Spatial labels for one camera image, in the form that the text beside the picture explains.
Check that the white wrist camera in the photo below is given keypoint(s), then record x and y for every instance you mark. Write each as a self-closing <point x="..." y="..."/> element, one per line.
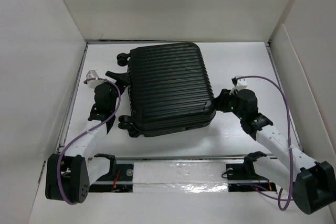
<point x="92" y="79"/>
<point x="239" y="83"/>

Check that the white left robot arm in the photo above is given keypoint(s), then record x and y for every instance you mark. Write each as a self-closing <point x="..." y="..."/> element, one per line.
<point x="71" y="172"/>

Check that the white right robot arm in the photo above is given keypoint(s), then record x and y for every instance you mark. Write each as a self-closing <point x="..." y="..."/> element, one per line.
<point x="310" y="184"/>

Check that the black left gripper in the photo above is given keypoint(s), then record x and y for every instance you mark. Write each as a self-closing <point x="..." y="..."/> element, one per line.
<point x="122" y="80"/>

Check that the black ribbed hard-shell suitcase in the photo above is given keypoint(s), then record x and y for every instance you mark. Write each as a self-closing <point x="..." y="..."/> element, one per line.
<point x="169" y="90"/>

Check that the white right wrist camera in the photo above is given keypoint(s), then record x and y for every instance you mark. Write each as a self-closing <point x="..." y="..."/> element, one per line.
<point x="239" y="83"/>

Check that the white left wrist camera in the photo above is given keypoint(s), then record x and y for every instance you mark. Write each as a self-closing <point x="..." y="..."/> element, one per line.
<point x="92" y="79"/>

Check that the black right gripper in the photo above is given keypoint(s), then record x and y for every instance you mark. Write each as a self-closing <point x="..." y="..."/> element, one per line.
<point x="222" y="98"/>

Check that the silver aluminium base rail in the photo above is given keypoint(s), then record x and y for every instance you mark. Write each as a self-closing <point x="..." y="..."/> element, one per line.
<point x="173" y="172"/>

